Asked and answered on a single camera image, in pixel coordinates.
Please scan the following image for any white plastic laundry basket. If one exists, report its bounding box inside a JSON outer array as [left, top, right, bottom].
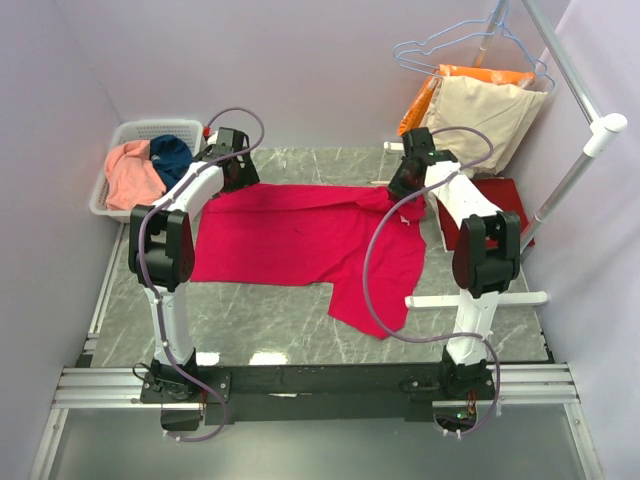
[[90, 119, 203, 223]]

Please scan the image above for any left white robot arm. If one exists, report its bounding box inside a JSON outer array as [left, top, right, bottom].
[[128, 127, 260, 402]]

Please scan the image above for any orange hanging garment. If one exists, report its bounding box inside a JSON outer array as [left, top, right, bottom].
[[397, 63, 537, 136]]

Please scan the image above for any black base beam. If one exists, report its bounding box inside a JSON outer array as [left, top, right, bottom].
[[140, 363, 495, 425]]

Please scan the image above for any blue wire hanger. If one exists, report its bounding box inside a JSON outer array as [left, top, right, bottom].
[[393, 1, 556, 93]]

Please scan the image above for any aluminium rail frame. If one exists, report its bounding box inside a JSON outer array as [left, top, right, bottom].
[[28, 364, 605, 479]]

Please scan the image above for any salmon pink t shirt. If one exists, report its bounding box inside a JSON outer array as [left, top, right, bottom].
[[104, 140, 167, 211]]

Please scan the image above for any folded dark red t shirt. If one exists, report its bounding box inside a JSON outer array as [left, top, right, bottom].
[[431, 178, 529, 251]]

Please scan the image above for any dark blue t shirt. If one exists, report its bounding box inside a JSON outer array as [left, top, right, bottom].
[[150, 135, 193, 191]]

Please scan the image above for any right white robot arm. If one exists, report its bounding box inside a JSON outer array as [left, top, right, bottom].
[[389, 127, 520, 399]]

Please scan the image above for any metal clothes rack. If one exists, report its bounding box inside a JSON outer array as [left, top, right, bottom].
[[382, 0, 629, 313]]

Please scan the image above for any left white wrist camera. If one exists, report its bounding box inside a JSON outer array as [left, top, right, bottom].
[[203, 128, 218, 145]]

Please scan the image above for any pink red t shirt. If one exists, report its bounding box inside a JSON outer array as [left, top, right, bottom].
[[191, 184, 426, 339]]

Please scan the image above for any beige hanging garment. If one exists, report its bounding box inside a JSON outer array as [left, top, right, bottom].
[[420, 76, 547, 178]]

